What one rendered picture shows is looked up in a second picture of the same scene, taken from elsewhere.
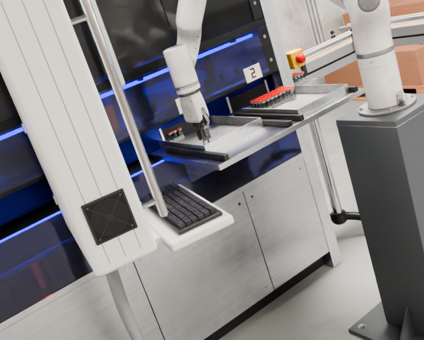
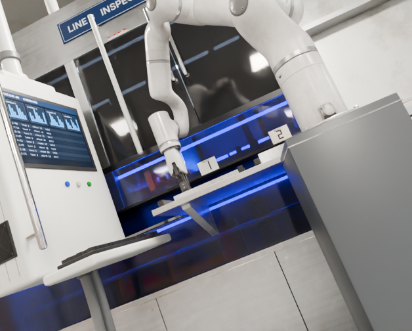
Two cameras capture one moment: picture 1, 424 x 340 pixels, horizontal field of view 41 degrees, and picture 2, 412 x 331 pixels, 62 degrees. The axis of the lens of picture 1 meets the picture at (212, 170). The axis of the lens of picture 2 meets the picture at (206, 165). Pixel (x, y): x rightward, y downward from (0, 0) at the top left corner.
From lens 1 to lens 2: 1.47 m
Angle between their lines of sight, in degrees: 46
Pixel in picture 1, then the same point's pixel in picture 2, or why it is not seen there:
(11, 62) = not seen: outside the picture
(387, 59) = (294, 65)
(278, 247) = (328, 321)
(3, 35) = not seen: outside the picture
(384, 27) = (279, 28)
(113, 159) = (2, 195)
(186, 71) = (159, 132)
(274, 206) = (318, 272)
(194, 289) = not seen: outside the picture
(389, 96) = (309, 113)
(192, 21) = (153, 89)
